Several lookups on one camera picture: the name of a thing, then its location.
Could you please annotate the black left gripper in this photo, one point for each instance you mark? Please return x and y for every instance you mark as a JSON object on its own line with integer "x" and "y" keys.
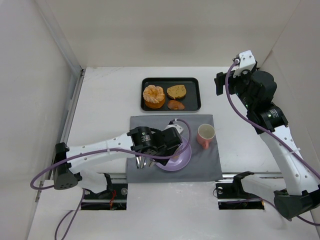
{"x": 149, "y": 153}

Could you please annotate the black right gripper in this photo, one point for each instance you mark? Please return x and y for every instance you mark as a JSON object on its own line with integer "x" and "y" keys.
{"x": 220, "y": 83}

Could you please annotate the metal serving tongs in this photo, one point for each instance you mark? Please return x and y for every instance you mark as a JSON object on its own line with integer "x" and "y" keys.
{"x": 162, "y": 160}

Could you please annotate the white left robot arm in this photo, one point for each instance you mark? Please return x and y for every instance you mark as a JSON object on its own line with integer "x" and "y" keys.
{"x": 73, "y": 163}

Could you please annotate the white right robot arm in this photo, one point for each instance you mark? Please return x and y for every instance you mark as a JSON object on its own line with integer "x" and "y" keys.
{"x": 301, "y": 193}

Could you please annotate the small oval brown bread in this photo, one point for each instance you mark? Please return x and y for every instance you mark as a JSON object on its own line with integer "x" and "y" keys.
{"x": 175, "y": 105}

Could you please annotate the sliced seeded bread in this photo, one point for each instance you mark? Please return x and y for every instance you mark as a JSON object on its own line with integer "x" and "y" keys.
{"x": 177, "y": 92}

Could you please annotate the purple plate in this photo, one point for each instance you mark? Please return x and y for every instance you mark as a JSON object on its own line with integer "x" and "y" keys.
{"x": 183, "y": 160}

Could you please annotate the metal spoon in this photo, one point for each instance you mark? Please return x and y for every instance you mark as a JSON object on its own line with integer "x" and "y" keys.
{"x": 141, "y": 162}

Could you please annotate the metal fork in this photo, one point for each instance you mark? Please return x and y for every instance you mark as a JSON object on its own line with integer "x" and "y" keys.
{"x": 138, "y": 159}

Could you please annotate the dark baking tray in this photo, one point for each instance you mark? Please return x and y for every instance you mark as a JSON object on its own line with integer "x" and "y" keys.
{"x": 191, "y": 101}

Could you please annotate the pink mug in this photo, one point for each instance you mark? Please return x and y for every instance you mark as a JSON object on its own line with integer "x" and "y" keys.
{"x": 205, "y": 135}

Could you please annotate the grey cloth placemat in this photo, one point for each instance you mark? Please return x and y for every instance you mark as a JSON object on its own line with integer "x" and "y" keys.
{"x": 204, "y": 164}

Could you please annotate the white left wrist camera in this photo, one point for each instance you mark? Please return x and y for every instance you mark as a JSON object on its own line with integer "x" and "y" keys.
{"x": 173, "y": 124}

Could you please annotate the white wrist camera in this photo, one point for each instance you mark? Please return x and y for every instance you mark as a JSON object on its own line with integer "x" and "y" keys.
{"x": 173, "y": 124}
{"x": 244, "y": 61}

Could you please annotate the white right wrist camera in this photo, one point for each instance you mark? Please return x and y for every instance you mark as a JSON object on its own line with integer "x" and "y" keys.
{"x": 244, "y": 61}

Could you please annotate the sugared ring bread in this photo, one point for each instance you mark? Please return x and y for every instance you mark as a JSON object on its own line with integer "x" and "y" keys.
{"x": 154, "y": 96}

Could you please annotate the aluminium frame rail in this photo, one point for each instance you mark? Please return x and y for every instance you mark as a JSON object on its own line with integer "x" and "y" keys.
{"x": 74, "y": 66}

